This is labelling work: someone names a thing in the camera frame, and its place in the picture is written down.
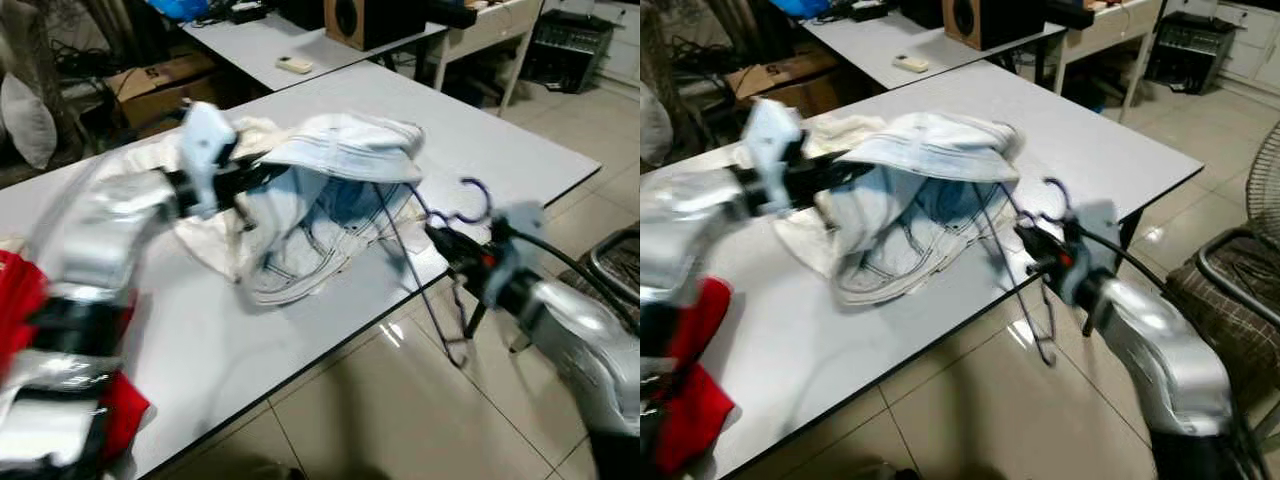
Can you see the plain red shirt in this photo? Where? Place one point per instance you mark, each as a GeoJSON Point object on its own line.
{"type": "Point", "coordinates": [20, 300]}
{"type": "Point", "coordinates": [700, 410]}

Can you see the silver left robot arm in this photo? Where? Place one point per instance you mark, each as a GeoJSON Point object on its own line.
{"type": "Point", "coordinates": [100, 220]}
{"type": "Point", "coordinates": [680, 215]}

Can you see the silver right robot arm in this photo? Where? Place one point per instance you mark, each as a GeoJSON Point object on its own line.
{"type": "Point", "coordinates": [590, 340]}
{"type": "Point", "coordinates": [1170, 360]}

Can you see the cream cloth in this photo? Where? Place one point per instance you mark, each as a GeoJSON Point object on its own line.
{"type": "Point", "coordinates": [205, 245]}
{"type": "Point", "coordinates": [805, 245]}

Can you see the brown cardboard box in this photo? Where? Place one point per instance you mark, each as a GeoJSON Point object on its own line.
{"type": "Point", "coordinates": [165, 90]}
{"type": "Point", "coordinates": [780, 78]}

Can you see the white remote control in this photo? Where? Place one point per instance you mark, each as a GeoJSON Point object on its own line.
{"type": "Point", "coordinates": [295, 65]}
{"type": "Point", "coordinates": [911, 63]}

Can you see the white table black edge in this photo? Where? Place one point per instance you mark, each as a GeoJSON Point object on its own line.
{"type": "Point", "coordinates": [500, 140]}
{"type": "Point", "coordinates": [1100, 140]}

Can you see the white office table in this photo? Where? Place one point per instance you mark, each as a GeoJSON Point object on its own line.
{"type": "Point", "coordinates": [870, 45]}
{"type": "Point", "coordinates": [260, 45]}

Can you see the chair with plaid cushion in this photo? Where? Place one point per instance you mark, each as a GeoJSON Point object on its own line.
{"type": "Point", "coordinates": [1230, 300]}
{"type": "Point", "coordinates": [610, 270]}

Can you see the small black device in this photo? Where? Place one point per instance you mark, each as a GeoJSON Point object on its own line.
{"type": "Point", "coordinates": [248, 13]}
{"type": "Point", "coordinates": [870, 12]}

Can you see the blue object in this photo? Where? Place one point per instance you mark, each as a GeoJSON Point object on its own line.
{"type": "Point", "coordinates": [180, 8]}
{"type": "Point", "coordinates": [800, 7]}

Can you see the white pillow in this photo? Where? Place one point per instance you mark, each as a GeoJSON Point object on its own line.
{"type": "Point", "coordinates": [654, 125]}
{"type": "Point", "coordinates": [25, 120]}

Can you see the wooden speaker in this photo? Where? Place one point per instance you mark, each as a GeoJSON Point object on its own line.
{"type": "Point", "coordinates": [375, 22]}
{"type": "Point", "coordinates": [995, 22]}

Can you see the beige desk with drawers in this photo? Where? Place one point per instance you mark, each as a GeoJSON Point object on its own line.
{"type": "Point", "coordinates": [490, 25]}
{"type": "Point", "coordinates": [1110, 25]}

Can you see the black box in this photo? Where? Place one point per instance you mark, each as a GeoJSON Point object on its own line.
{"type": "Point", "coordinates": [452, 14]}
{"type": "Point", "coordinates": [1070, 14]}

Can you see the black equipment rack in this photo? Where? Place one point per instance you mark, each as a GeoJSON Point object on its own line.
{"type": "Point", "coordinates": [568, 50]}
{"type": "Point", "coordinates": [1192, 50]}

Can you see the white drawer cabinet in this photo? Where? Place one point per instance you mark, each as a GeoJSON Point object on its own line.
{"type": "Point", "coordinates": [615, 40]}
{"type": "Point", "coordinates": [1255, 45]}

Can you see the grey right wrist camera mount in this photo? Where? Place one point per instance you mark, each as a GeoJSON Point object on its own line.
{"type": "Point", "coordinates": [520, 240]}
{"type": "Point", "coordinates": [1090, 240]}

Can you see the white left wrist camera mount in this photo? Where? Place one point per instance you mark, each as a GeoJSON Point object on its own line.
{"type": "Point", "coordinates": [205, 150]}
{"type": "Point", "coordinates": [775, 150]}

